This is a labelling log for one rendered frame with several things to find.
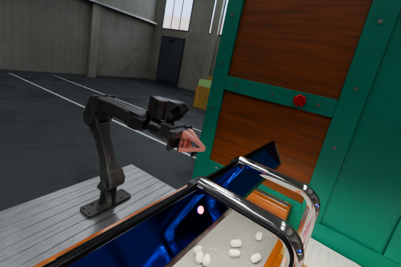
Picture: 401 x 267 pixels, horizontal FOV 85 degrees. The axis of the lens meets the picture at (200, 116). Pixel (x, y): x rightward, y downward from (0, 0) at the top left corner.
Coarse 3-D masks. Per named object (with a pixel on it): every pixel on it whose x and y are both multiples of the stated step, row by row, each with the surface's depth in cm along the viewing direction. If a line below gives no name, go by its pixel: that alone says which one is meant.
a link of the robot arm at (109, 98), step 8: (96, 96) 82; (104, 96) 88; (112, 96) 88; (88, 104) 84; (96, 104) 83; (104, 104) 81; (112, 104) 79; (120, 104) 79; (88, 112) 84; (104, 112) 82; (112, 112) 80; (120, 112) 77; (128, 112) 74; (136, 112) 73; (144, 112) 75; (88, 120) 85; (128, 120) 74
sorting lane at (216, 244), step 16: (224, 224) 82; (240, 224) 84; (256, 224) 86; (208, 240) 73; (224, 240) 75; (240, 240) 76; (256, 240) 78; (272, 240) 79; (192, 256) 66; (224, 256) 68; (240, 256) 70
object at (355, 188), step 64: (256, 0) 85; (320, 0) 73; (384, 0) 63; (256, 64) 87; (320, 64) 74; (384, 64) 64; (256, 128) 89; (320, 128) 76; (384, 128) 66; (320, 192) 76; (384, 192) 67
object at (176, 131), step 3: (174, 129) 64; (177, 129) 64; (180, 129) 65; (183, 129) 66; (186, 129) 66; (189, 129) 67; (174, 132) 63; (177, 132) 62; (180, 132) 64; (192, 132) 66; (174, 135) 63; (177, 135) 63; (180, 135) 64; (195, 135) 66; (174, 138) 64; (198, 138) 65; (189, 141) 67; (189, 144) 67; (189, 147) 67; (192, 147) 66; (195, 147) 66
